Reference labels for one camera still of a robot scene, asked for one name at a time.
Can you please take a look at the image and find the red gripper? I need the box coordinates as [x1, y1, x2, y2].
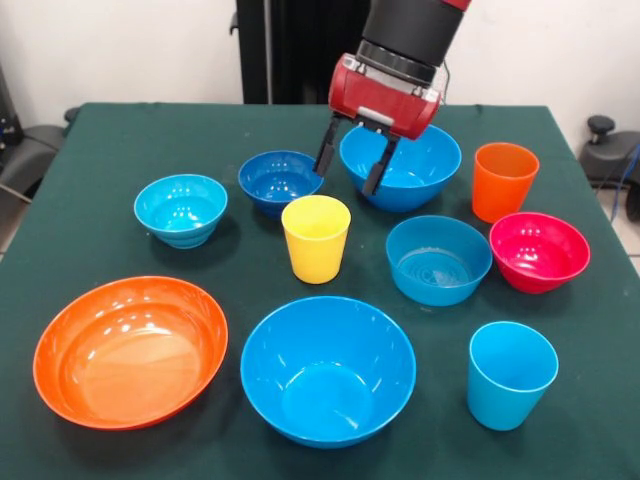
[312, 52, 444, 197]

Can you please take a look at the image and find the yellow plastic cup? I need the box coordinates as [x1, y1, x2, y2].
[280, 194, 352, 285]

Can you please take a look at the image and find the large blue plastic bowl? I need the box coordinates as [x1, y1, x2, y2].
[239, 295, 418, 450]
[338, 122, 463, 213]

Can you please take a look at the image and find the dark blue plastic bowl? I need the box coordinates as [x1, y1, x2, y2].
[237, 150, 326, 220]

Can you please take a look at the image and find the blue flat-bottomed ringed bowl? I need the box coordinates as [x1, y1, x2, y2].
[385, 214, 494, 307]

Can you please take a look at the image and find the orange plastic cup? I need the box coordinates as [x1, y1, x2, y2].
[471, 142, 541, 225]

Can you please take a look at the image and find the small cyan plastic bowl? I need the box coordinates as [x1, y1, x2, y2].
[133, 173, 229, 250]

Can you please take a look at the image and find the dark green tablecloth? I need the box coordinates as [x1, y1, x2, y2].
[0, 102, 640, 480]

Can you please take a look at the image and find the pink plastic bowl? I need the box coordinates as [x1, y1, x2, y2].
[488, 211, 592, 295]

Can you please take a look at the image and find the black equipment base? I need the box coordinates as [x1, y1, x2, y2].
[0, 64, 67, 201]
[579, 114, 640, 189]

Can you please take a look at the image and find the light blue plastic cup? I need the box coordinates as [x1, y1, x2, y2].
[466, 321, 560, 432]

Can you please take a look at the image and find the large orange plastic bowl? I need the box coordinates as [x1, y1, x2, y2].
[32, 275, 230, 431]

